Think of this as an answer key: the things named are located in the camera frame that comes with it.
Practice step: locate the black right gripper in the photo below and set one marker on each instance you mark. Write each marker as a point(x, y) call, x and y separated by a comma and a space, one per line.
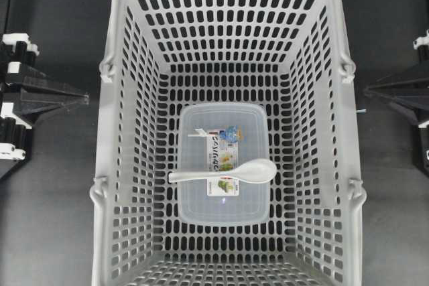
point(406, 92)

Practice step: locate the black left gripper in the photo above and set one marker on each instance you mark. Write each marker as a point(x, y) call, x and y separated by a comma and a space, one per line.
point(20, 110)

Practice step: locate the white chinese ceramic spoon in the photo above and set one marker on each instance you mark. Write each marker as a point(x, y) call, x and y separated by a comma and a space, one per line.
point(256, 171)

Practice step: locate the grey plastic shopping basket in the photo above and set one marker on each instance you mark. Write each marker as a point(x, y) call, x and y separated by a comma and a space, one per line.
point(290, 57)

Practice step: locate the clear plastic food container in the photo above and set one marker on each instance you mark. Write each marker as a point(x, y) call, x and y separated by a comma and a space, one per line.
point(221, 137)

